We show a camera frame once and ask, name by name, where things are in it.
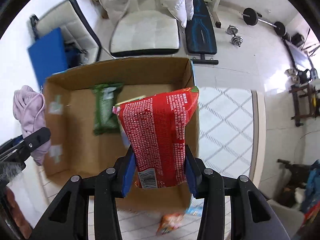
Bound light blue snack packet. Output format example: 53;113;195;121
185;197;204;217

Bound treadmill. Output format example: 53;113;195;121
282;38;313;71

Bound black blue weight bench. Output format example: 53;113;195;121
185;0;219;65

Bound patterned table cover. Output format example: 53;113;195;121
118;87;266;239

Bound orange panda snack bag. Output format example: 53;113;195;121
157;213;184;235

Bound purple fluffy cloth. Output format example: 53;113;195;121
12;84;52;167

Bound grey chair seat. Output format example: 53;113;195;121
267;199;304;238

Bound barbell on floor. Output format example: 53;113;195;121
242;8;287;37

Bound dark wooden chair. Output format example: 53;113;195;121
289;83;319;127

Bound green wet wipes pack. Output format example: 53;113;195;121
91;83;123;135

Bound red snack packet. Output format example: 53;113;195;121
127;86;199;189

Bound white chair black frame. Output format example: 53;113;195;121
30;0;102;64

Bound blue white tissue pack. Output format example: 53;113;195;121
112;95;146;150

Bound cardboard box blue printed sides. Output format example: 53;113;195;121
41;56;201;214

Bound chrome dumbbell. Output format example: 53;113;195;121
226;25;244;47

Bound white padded chair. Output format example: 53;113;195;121
110;10;180;57

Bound blue bag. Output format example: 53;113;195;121
300;160;320;214

